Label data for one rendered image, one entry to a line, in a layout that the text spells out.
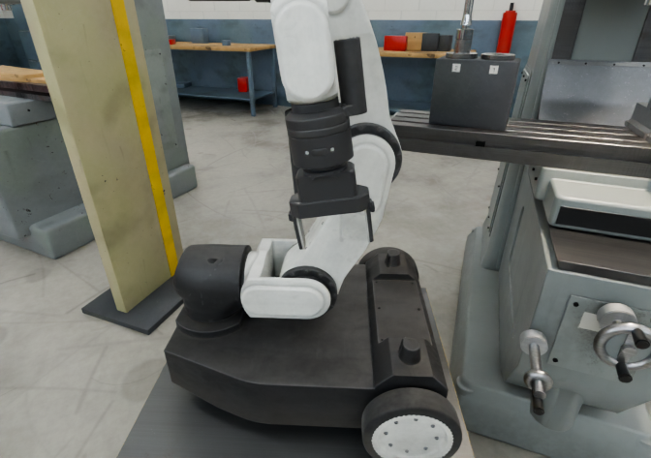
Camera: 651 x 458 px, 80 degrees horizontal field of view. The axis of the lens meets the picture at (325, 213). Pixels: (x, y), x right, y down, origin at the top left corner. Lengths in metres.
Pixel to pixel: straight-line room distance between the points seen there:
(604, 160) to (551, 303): 0.42
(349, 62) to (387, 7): 5.12
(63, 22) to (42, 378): 1.32
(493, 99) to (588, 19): 0.55
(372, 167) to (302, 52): 0.31
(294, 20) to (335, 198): 0.23
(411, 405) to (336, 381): 0.16
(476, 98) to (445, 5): 4.32
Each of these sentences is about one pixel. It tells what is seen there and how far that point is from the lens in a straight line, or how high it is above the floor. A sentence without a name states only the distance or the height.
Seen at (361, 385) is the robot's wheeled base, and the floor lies 0.57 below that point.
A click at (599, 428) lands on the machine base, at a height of 0.18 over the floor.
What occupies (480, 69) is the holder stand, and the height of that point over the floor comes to 1.12.
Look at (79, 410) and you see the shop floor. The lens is 1.79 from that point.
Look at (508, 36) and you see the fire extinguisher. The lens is 5.36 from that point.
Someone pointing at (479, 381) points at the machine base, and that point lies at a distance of 1.47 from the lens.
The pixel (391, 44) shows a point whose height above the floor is 0.95.
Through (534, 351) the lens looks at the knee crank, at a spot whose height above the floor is 0.55.
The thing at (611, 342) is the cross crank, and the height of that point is 0.66.
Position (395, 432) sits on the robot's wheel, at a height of 0.51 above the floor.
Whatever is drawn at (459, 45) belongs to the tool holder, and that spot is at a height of 1.18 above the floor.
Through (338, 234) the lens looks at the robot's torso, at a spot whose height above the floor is 0.83.
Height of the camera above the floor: 1.26
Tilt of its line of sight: 27 degrees down
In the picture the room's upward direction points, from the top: straight up
